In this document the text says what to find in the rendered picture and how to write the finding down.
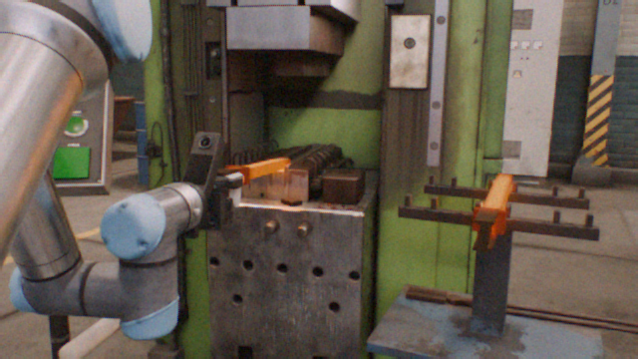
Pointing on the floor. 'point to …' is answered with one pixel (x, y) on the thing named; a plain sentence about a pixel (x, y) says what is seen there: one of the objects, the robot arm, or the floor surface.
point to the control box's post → (59, 326)
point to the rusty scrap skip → (121, 111)
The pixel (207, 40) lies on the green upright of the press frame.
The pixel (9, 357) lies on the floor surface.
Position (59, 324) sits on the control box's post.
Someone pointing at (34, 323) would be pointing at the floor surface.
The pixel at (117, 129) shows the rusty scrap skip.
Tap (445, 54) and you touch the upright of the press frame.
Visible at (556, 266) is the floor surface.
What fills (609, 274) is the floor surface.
